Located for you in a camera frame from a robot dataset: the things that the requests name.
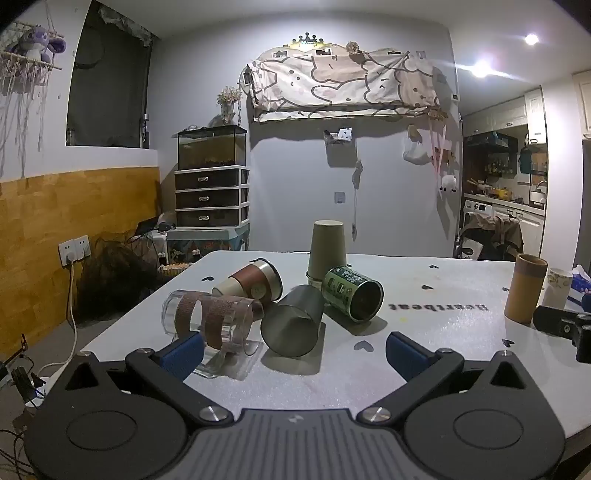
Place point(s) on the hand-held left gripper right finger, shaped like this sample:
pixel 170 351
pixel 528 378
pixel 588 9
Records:
pixel 407 356

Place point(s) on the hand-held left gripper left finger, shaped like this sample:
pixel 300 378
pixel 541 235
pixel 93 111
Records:
pixel 182 357

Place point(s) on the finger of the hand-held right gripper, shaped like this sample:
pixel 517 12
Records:
pixel 584 344
pixel 554 323

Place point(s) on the dark grey cup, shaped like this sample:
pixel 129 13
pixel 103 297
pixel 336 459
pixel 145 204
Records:
pixel 293 323

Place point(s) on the white floral paper cup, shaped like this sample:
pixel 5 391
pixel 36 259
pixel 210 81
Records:
pixel 557 286

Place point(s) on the brown sleeved white cup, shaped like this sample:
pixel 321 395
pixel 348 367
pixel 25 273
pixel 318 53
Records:
pixel 249 284

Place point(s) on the olive paper cup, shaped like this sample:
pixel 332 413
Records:
pixel 327 251

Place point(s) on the brown cardboard tube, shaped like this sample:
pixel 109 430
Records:
pixel 525 288

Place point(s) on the blue tissue box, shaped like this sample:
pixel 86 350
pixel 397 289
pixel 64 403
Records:
pixel 582 286

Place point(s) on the clear mug with brown bands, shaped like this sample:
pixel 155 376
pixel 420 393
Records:
pixel 210 318

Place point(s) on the green tin can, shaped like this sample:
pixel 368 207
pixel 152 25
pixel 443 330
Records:
pixel 351 293

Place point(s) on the black mesh net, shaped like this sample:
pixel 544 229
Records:
pixel 117 281

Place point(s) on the chair with draped clothes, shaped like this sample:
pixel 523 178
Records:
pixel 496 233

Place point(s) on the white washing machine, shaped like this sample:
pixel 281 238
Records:
pixel 478 212

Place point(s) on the black laptop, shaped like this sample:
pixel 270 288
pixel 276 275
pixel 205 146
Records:
pixel 147 226

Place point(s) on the plastic drawer unit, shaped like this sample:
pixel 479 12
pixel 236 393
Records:
pixel 210 197

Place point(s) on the white plush toy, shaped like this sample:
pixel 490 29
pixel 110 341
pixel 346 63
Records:
pixel 448 183

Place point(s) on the white plastic bag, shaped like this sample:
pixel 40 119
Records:
pixel 415 150

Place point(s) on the white kitchen cabinet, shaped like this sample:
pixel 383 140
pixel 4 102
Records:
pixel 533 113

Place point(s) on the glass fish tank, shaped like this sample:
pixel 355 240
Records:
pixel 211 147

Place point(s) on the vase of dried flowers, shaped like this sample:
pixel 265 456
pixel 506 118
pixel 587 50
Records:
pixel 228 104

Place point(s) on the dark window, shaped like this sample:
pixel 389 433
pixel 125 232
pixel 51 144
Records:
pixel 108 87

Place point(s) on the printed blanket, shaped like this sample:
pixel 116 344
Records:
pixel 341 83

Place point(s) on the gold crown decoration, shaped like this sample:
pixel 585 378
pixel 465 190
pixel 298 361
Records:
pixel 304 40

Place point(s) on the purple plush toy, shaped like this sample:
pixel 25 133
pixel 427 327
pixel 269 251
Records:
pixel 37 41

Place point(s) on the white wall outlet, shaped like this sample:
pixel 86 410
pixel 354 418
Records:
pixel 74 250

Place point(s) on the small wall socket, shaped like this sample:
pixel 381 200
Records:
pixel 339 197

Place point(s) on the clear wall holder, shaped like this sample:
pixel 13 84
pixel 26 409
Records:
pixel 338 137

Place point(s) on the macrame wall hanging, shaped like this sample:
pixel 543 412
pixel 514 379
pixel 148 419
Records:
pixel 23 87

